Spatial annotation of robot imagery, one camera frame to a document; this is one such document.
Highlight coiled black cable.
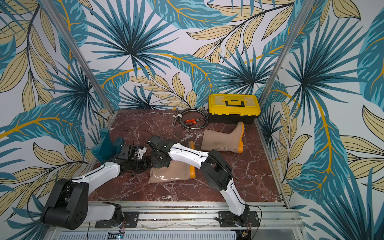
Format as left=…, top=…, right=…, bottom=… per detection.
left=171, top=107, right=210, bottom=130

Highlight aluminium corner post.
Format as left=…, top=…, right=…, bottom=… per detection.
left=40, top=0, right=115, bottom=115
left=257, top=0, right=317, bottom=104

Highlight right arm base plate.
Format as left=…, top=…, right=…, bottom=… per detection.
left=216, top=211, right=260, bottom=228

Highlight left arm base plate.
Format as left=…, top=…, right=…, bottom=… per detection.
left=95, top=212, right=139, bottom=230

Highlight beige rubber boot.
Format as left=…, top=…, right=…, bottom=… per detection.
left=148, top=150, right=196, bottom=184
left=201, top=122, right=245, bottom=154

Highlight right aluminium corner post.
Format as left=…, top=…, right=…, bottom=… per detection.
left=257, top=0, right=317, bottom=104

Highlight aluminium mounting rail frame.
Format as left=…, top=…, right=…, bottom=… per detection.
left=43, top=200, right=308, bottom=240

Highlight teal rubber boot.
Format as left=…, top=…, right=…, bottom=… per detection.
left=91, top=128, right=125, bottom=164

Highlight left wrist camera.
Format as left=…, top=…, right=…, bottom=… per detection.
left=119, top=144, right=147, bottom=160

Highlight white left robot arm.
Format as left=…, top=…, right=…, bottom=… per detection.
left=41, top=155, right=151, bottom=230

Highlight yellow and black toolbox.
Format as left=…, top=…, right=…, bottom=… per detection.
left=209, top=94, right=261, bottom=125

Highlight left aluminium corner post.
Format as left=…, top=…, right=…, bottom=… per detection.
left=40, top=0, right=115, bottom=115

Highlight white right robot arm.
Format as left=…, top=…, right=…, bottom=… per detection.
left=148, top=136, right=250, bottom=221

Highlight red handled pliers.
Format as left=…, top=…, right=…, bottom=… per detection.
left=185, top=119, right=201, bottom=126

